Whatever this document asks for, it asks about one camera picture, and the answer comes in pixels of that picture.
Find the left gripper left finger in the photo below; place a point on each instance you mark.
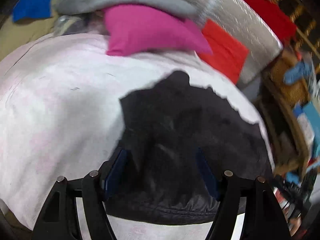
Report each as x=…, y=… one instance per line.
x=58, y=218

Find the black puffer jacket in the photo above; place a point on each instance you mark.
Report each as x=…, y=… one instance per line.
x=166, y=126

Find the wicker basket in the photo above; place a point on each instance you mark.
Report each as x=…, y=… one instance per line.
x=296, y=93

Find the wooden shelf unit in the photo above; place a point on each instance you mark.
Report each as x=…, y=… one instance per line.
x=289, y=148

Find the white terry bed cover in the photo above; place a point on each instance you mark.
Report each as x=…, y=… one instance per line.
x=61, y=115

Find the blue cloth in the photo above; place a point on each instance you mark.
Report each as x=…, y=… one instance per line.
x=300, y=70

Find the red cushion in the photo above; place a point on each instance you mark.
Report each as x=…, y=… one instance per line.
x=228, y=54

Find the red blanket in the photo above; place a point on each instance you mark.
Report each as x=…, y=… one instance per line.
x=272, y=15

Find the silver grey blanket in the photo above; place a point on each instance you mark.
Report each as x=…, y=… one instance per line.
x=238, y=19

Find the pink folded garment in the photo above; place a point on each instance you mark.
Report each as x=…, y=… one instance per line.
x=137, y=28

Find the blue garment on floor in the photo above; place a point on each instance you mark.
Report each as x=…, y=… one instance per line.
x=31, y=9

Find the grey garment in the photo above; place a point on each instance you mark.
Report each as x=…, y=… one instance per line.
x=178, y=8

